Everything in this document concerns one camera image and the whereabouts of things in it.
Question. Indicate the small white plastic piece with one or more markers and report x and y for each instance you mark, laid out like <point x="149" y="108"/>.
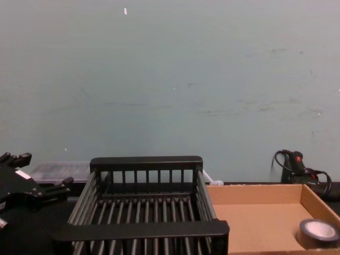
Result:
<point x="217" y="182"/>

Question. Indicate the black rack with steel bars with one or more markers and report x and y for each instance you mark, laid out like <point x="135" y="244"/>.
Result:
<point x="143" y="233"/>

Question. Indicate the silver tape roll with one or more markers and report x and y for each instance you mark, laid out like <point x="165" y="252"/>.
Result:
<point x="317" y="231"/>

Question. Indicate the clear plastic case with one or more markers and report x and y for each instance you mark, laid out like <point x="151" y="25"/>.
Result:
<point x="59" y="171"/>

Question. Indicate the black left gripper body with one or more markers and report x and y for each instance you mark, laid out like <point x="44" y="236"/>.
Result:
<point x="18" y="187"/>

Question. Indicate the shallow brown cardboard tray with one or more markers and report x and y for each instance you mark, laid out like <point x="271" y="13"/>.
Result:
<point x="255" y="220"/>

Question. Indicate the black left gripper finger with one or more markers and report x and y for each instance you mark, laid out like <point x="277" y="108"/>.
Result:
<point x="57" y="190"/>
<point x="20" y="159"/>

